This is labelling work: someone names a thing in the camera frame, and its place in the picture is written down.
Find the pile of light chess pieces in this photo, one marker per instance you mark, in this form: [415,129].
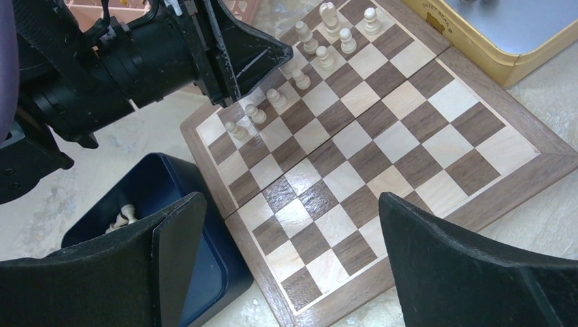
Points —
[125,217]

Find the pink plastic desk organizer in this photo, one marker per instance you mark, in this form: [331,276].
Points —
[88,11]

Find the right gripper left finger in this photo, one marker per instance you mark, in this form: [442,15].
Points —
[110,280]

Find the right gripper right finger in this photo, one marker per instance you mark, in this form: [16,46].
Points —
[446,275]

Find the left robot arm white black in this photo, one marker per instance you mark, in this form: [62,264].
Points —
[57,80]

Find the yellow metal tin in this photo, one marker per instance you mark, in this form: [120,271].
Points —
[508,40]

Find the dark blue tray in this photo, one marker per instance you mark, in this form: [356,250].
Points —
[198,245]

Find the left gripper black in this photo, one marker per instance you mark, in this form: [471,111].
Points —
[231,58]

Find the wooden chess board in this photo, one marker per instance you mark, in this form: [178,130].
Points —
[405,113]

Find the light chess piece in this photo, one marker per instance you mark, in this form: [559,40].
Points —
[330,19]
[258,116]
[305,36]
[372,24]
[325,57]
[348,43]
[302,81]
[238,132]
[276,99]

